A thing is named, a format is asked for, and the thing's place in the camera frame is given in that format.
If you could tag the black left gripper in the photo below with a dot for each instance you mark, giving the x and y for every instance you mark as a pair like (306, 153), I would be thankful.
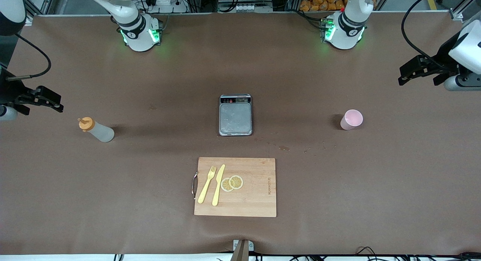
(446, 56)

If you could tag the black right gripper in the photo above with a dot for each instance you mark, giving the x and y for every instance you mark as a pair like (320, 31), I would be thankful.
(8, 91)

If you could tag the translucent orange-capped sauce bottle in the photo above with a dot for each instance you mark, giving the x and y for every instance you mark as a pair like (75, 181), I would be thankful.
(99, 132)

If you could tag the pink plastic cup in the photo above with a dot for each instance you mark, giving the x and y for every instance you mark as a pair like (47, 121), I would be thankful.
(351, 120)

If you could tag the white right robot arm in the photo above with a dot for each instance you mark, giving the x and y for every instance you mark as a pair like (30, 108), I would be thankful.
(139, 35)

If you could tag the brown table mat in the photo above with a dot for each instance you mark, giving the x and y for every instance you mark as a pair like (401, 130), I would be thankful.
(112, 197)

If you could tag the orange snack pile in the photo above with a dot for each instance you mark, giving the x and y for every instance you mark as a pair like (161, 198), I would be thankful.
(319, 0)

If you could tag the white power strip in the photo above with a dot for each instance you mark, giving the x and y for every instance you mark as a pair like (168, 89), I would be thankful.
(165, 1)

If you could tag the yellow plastic fork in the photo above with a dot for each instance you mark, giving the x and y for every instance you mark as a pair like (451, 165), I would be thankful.
(206, 187)

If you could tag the silver digital kitchen scale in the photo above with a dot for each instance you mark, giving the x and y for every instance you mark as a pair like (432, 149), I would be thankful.
(235, 118)

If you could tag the yellow plastic knife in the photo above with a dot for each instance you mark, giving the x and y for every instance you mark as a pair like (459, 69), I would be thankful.
(217, 189)

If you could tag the lemon slice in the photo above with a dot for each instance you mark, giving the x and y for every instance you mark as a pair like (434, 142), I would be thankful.
(226, 185)
(236, 182)

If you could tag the wooden cutting board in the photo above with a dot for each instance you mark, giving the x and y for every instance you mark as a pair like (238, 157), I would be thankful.
(255, 193)

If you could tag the front camera mounting bracket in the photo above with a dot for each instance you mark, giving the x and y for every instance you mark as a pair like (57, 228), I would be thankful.
(242, 249)

